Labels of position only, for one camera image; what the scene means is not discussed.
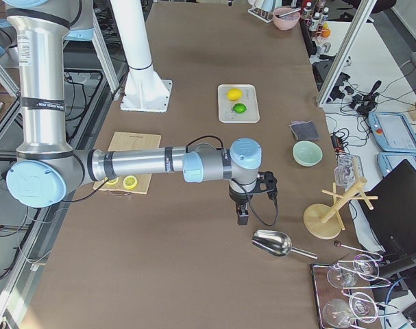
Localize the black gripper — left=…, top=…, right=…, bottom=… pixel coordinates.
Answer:
left=229, top=186, right=253, bottom=226

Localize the green lime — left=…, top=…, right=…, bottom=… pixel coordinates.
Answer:
left=232, top=103, right=247, bottom=114

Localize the yellow lemon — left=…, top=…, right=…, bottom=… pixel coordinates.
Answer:
left=226, top=88, right=243, bottom=101

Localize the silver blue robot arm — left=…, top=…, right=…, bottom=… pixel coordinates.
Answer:
left=5, top=1, right=264, bottom=225

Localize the cream rectangular tray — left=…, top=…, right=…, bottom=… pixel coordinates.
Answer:
left=217, top=84, right=260, bottom=123

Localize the wine glass rack tray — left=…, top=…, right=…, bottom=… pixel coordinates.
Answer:
left=310, top=252, right=399, bottom=328

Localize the metal scoop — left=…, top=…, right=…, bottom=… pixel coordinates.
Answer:
left=252, top=230, right=318, bottom=260

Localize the wooden mug tree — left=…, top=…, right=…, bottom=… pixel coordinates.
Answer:
left=303, top=176, right=378, bottom=239

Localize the mint green bowl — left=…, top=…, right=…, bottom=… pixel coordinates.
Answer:
left=293, top=141, right=323, bottom=167

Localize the grey folded cloth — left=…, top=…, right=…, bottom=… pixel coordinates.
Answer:
left=289, top=121, right=320, bottom=141

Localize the clear glass mug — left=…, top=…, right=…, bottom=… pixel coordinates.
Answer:
left=334, top=155, right=363, bottom=190

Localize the lemon slice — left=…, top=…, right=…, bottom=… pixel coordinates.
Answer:
left=123, top=175, right=138, bottom=190
left=106, top=177, right=119, bottom=186

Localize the wooden cutting board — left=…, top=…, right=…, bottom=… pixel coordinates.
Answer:
left=99, top=132, right=162, bottom=195

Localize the blue teach pendant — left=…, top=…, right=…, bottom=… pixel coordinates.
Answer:
left=367, top=112, right=416, bottom=154
left=377, top=152, right=416, bottom=177

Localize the black laptop monitor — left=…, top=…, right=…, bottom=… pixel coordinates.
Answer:
left=364, top=160, right=416, bottom=254

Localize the pink bowl with ice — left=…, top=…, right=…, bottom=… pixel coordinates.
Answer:
left=273, top=8, right=301, bottom=31

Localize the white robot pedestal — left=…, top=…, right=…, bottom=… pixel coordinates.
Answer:
left=111, top=0, right=173, bottom=113

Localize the aluminium frame post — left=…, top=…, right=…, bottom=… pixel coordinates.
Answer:
left=316, top=0, right=377, bottom=108

